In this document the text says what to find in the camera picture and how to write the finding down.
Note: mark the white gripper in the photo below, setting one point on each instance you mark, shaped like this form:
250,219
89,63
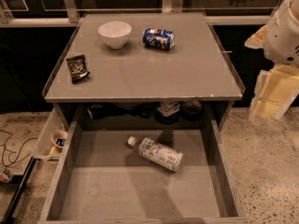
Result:
281,41

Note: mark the blue plastic bottle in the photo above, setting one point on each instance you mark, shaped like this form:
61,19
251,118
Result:
158,153

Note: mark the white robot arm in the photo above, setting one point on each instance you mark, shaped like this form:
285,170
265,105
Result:
294,3

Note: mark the grey cabinet counter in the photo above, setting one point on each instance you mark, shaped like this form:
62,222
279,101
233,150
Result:
196,68

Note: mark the grey open top drawer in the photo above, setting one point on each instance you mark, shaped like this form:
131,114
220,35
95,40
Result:
99,180

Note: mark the dark round container on shelf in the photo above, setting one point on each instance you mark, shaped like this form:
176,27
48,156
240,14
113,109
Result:
191,110

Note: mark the blue soda can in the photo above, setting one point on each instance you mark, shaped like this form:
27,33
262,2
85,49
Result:
158,38

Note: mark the white paper card on shelf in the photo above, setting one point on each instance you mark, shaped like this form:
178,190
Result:
168,108

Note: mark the white ceramic bowl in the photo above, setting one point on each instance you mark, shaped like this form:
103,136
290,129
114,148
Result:
115,34

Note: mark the black object on shelf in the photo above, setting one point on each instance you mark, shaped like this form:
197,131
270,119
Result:
96,111

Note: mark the black snack packet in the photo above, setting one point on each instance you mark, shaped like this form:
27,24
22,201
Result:
77,68

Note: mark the white cup in bin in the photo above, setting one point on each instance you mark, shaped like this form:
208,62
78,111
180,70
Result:
58,137

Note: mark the clear plastic side bin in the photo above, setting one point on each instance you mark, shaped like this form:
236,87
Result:
44,149

